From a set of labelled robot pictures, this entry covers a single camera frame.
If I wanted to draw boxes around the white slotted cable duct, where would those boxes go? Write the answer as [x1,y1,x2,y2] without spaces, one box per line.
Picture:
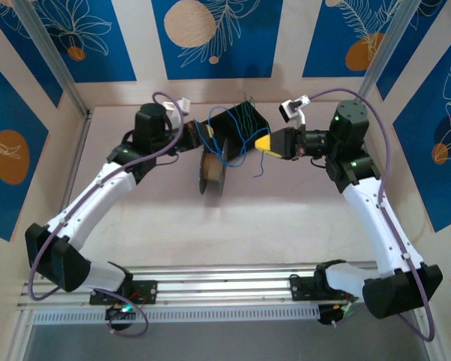
[32,306,321,326]

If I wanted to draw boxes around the black spool with cardboard core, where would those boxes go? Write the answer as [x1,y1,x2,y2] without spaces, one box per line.
[196,138,231,198]

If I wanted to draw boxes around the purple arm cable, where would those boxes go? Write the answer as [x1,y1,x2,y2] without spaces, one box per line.
[27,91,187,338]
[307,87,437,342]

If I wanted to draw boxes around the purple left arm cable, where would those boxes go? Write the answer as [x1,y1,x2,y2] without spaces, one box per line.
[27,91,187,338]

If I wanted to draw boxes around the black two-compartment bin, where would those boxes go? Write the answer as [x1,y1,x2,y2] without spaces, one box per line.
[206,100,271,161]

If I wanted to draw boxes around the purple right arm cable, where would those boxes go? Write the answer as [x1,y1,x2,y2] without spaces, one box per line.
[307,87,437,342]

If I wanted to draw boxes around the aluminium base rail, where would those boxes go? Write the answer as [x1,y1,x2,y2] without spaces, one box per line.
[17,262,384,310]

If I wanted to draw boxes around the thin blue wire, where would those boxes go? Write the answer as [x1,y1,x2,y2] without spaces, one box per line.
[194,107,268,181]

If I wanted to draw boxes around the aluminium table edge rail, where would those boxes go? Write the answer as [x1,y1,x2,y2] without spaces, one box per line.
[56,111,94,226]

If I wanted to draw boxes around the aluminium frame post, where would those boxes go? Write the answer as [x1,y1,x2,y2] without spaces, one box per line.
[354,0,418,112]
[13,0,93,120]

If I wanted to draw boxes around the thin green wire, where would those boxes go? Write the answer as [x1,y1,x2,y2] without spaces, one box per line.
[234,93,259,151]

